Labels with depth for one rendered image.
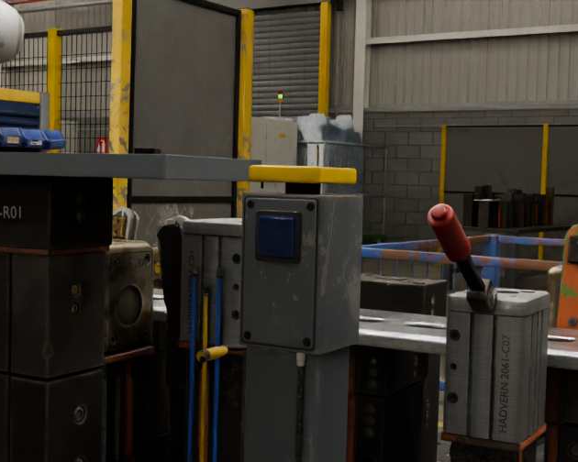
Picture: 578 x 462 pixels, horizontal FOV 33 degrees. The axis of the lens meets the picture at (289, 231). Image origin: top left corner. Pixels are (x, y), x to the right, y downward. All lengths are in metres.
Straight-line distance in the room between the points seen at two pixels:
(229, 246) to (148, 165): 0.21
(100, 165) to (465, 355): 0.33
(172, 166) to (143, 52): 3.60
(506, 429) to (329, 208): 0.25
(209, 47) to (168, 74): 0.35
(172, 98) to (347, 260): 3.76
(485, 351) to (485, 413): 0.05
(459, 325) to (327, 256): 0.17
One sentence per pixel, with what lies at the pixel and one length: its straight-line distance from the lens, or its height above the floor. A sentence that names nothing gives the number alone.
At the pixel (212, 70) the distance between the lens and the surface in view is 4.68.
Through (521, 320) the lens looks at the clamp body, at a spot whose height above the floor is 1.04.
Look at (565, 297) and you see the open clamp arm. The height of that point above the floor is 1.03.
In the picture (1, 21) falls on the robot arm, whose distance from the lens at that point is 1.57.
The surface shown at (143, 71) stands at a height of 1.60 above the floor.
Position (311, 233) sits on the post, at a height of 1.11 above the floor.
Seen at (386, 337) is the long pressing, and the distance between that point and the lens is 0.95.
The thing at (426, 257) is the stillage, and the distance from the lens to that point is 2.92.
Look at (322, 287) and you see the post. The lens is 0.67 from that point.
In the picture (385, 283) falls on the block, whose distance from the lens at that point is 1.19.
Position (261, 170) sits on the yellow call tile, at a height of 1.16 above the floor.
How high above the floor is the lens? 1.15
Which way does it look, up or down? 3 degrees down
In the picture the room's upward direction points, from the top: 2 degrees clockwise
